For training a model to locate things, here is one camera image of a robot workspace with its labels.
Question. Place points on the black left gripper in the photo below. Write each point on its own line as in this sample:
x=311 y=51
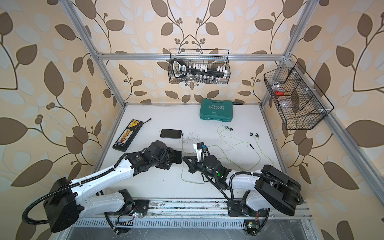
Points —
x=166 y=166

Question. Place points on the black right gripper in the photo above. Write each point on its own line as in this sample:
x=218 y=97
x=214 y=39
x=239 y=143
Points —
x=192 y=165

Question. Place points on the blue edged black smartphone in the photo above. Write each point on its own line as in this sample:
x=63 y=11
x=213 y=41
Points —
x=171 y=134

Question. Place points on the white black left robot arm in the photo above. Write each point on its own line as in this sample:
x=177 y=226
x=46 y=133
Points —
x=69 y=201

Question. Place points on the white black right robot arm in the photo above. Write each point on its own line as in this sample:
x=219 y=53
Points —
x=249 y=192

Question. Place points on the black yellow battery pack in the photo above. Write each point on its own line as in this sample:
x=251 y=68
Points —
x=128 y=135

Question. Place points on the green plastic tool case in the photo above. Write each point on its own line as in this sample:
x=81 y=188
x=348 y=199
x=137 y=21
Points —
x=216 y=110

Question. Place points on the red item in basket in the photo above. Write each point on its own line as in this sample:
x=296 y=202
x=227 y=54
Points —
x=279 y=91

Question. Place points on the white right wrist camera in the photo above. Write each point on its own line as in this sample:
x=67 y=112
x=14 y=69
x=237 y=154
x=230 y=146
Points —
x=200 y=149

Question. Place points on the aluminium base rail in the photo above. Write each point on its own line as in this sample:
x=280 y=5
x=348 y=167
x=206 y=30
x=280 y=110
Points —
x=200 y=213

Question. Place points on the black socket holder rail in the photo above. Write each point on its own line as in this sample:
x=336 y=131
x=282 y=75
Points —
x=193 y=71

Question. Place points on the black wire basket back wall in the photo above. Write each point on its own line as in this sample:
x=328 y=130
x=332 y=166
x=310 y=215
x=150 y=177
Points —
x=199 y=55

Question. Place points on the black wire basket wall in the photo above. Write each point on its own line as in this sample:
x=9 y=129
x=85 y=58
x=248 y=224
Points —
x=304 y=104
x=199 y=55

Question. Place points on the black wire basket right wall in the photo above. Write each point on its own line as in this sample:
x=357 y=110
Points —
x=304 y=104

